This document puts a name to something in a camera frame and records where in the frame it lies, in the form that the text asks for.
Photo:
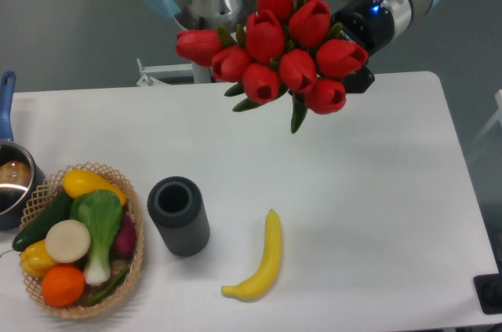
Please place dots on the orange fruit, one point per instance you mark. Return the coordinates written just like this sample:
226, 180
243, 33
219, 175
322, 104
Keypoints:
62, 285

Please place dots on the green bok choy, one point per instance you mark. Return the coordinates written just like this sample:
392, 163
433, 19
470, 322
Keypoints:
101, 212

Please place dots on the red tulip bouquet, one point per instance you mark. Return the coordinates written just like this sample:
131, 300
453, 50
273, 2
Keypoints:
286, 46

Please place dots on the yellow squash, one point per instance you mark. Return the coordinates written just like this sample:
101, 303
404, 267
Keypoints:
79, 182

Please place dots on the white frame at right edge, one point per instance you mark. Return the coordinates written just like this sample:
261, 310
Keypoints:
488, 138

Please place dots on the blue handled saucepan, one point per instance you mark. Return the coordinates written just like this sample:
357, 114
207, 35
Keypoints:
20, 175

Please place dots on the green cucumber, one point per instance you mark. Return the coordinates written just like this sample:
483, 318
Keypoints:
58, 210

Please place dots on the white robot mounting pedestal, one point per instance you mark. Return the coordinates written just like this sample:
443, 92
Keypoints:
173, 74

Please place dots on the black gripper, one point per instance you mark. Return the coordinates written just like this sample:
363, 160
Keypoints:
372, 24

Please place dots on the woven wicker basket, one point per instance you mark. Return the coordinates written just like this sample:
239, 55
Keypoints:
125, 266

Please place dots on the purple red onion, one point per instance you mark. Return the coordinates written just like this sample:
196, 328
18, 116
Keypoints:
125, 240

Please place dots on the yellow banana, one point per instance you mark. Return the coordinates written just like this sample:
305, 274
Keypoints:
262, 280

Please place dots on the yellow bell pepper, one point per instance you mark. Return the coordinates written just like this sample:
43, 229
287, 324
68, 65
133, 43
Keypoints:
36, 261

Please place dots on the dark grey ribbed vase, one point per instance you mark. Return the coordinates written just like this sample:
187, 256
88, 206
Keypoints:
175, 205

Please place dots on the green bean pod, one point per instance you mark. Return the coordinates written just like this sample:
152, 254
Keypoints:
108, 289

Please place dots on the black device at table edge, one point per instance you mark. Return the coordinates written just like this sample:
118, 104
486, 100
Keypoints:
488, 290

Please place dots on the beige round bun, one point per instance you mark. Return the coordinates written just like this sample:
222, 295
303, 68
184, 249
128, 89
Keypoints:
67, 241

